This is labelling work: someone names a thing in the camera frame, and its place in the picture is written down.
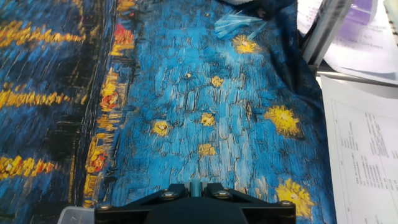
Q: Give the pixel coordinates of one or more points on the purple plastic box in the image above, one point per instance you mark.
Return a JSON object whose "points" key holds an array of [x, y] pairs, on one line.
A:
{"points": [[357, 15]]}

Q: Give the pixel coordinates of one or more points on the aluminium profile post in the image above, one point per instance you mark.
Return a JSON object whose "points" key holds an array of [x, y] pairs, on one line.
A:
{"points": [[326, 31]]}

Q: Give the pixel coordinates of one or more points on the white pipette tip box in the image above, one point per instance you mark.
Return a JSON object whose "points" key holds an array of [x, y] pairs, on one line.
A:
{"points": [[76, 216]]}

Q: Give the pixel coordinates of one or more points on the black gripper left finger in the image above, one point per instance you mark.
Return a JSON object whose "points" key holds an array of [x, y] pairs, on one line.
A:
{"points": [[130, 211]]}

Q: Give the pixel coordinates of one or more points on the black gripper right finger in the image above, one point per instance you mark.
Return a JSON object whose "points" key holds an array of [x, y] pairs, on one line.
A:
{"points": [[267, 211]]}

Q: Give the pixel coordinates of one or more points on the pile of blue pipette tips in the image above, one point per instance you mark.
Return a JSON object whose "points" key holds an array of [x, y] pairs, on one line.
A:
{"points": [[230, 25]]}

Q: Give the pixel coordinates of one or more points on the clear blue pipette tip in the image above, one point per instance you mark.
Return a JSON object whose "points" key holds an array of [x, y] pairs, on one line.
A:
{"points": [[256, 30], [196, 188]]}

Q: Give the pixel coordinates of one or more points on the loose white paper sheets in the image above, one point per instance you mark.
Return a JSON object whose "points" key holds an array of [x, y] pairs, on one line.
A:
{"points": [[367, 53]]}

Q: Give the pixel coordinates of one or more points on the spiral bound notebook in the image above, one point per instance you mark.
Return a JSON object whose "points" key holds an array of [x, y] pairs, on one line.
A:
{"points": [[392, 15]]}

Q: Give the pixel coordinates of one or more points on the white printed paper sheet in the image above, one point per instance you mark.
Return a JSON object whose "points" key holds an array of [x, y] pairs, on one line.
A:
{"points": [[363, 155]]}

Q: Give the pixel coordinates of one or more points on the starry night print tablecloth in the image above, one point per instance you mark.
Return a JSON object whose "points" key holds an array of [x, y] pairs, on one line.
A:
{"points": [[186, 109]]}

